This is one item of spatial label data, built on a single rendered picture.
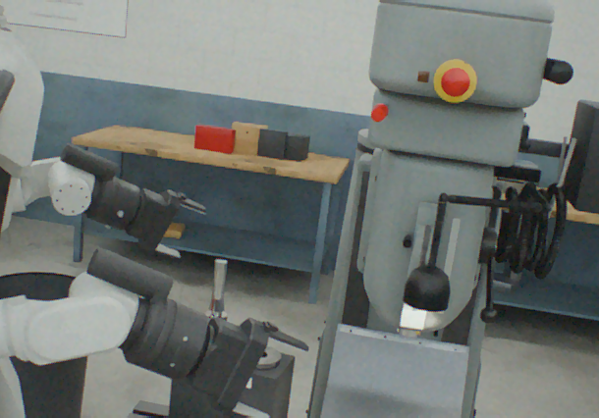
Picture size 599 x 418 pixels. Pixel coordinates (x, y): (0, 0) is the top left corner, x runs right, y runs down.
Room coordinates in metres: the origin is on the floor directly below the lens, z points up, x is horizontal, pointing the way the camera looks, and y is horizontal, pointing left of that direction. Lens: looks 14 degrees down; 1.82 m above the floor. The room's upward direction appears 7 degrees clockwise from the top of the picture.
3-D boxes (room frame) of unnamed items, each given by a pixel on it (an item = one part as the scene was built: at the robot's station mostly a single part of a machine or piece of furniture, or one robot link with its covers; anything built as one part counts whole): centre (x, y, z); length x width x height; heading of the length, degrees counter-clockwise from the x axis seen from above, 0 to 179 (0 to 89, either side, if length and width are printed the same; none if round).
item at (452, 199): (1.15, -0.31, 1.58); 0.17 x 0.01 x 0.01; 97
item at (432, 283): (1.14, -0.22, 1.44); 0.07 x 0.07 x 0.06
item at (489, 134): (1.37, -0.24, 1.68); 0.34 x 0.24 x 0.10; 172
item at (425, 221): (1.22, -0.22, 1.45); 0.04 x 0.04 x 0.21; 82
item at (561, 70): (1.34, -0.39, 1.79); 0.45 x 0.04 x 0.04; 172
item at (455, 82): (1.08, -0.20, 1.76); 0.04 x 0.03 x 0.04; 82
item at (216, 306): (1.43, 0.13, 1.28); 0.03 x 0.03 x 0.11
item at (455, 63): (1.10, -0.20, 1.76); 0.06 x 0.02 x 0.06; 82
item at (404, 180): (1.33, -0.24, 1.47); 0.21 x 0.19 x 0.32; 82
